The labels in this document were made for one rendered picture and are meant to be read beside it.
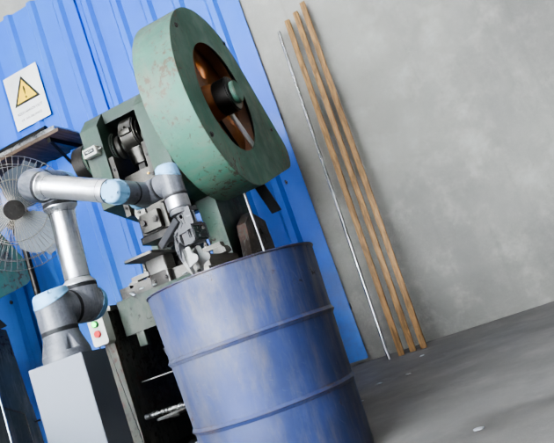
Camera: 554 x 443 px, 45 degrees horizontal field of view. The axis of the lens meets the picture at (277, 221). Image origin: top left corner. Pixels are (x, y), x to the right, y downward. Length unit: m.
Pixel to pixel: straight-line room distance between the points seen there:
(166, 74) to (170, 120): 0.17
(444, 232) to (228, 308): 2.46
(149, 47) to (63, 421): 1.40
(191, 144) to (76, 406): 1.04
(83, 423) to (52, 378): 0.17
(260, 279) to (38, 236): 2.23
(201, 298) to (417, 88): 2.65
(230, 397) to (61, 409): 0.85
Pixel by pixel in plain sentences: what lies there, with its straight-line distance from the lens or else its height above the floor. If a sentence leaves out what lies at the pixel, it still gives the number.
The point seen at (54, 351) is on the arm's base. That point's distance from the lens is 2.18.
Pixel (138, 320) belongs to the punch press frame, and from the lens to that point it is 2.77.
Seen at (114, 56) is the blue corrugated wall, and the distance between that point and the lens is 4.65.
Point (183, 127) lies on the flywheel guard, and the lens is 2.55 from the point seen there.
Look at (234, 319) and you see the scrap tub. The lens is 1.40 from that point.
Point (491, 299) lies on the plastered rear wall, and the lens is 3.73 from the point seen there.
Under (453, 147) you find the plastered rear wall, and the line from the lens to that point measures 3.77.
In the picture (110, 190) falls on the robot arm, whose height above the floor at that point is 0.87.
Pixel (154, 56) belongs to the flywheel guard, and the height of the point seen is 1.44.
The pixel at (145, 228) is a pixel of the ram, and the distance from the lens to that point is 2.89.
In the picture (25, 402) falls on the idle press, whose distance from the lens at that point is 4.22.
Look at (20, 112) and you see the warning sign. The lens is 5.01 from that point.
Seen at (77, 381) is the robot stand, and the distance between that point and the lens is 2.13.
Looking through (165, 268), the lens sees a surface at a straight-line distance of 2.76.
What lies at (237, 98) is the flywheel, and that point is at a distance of 2.85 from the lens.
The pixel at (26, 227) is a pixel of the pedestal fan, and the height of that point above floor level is 1.22.
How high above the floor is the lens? 0.30
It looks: 9 degrees up
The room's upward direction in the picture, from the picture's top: 19 degrees counter-clockwise
